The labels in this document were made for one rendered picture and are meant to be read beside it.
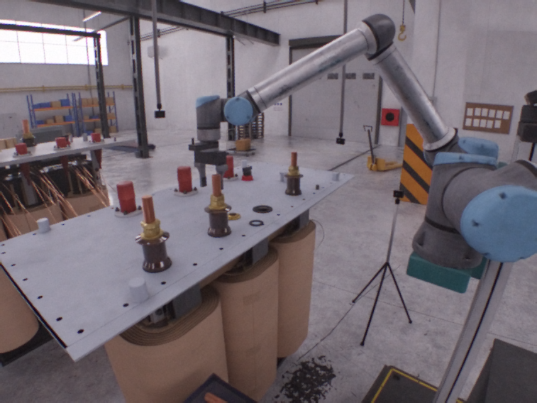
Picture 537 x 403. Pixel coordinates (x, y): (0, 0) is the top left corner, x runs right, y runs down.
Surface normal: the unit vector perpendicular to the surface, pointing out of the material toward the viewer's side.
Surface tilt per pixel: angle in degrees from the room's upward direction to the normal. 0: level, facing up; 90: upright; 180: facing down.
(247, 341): 90
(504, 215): 92
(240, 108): 92
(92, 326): 0
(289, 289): 90
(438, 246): 70
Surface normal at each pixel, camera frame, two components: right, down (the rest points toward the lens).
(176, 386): 0.44, 0.29
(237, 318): 0.16, 0.33
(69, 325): 0.00, -0.95
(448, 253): -0.51, -0.06
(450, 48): -0.54, 0.28
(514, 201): -0.29, 0.35
